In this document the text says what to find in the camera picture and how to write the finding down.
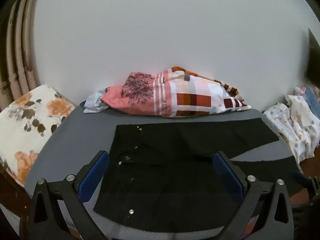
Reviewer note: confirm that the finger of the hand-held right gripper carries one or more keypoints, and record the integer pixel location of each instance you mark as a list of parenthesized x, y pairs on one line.
[(314, 186)]

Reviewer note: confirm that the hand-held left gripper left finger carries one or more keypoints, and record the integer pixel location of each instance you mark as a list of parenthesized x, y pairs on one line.
[(92, 177)]

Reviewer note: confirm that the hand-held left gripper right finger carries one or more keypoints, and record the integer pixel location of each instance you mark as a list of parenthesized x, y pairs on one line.
[(228, 177)]

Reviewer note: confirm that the black pants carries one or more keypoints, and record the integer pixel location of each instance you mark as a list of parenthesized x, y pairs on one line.
[(175, 175)]

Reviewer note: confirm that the grey mesh mattress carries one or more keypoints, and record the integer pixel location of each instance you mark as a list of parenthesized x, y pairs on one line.
[(82, 130)]

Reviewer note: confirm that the white polka-dot cloth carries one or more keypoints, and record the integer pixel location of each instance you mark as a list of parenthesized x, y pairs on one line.
[(287, 122)]

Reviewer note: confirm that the light blue cloth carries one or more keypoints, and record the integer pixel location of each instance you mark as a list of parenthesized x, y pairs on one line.
[(93, 103)]

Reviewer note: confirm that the orange floral pillow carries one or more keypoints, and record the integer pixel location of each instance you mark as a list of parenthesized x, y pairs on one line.
[(27, 130)]

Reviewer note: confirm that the blue denim cloth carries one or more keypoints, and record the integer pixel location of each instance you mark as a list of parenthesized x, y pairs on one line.
[(312, 100)]

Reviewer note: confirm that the pink and red checked pillow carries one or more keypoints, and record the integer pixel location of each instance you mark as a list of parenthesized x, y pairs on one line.
[(190, 97)]

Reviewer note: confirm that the wood-framed mirror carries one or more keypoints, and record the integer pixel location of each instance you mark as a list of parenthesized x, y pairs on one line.
[(313, 60)]

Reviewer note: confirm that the beige patterned curtain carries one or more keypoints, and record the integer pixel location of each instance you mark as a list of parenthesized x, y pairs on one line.
[(17, 55)]

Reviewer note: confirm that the brown wooden bed frame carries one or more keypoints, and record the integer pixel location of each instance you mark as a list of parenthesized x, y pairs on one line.
[(10, 200)]

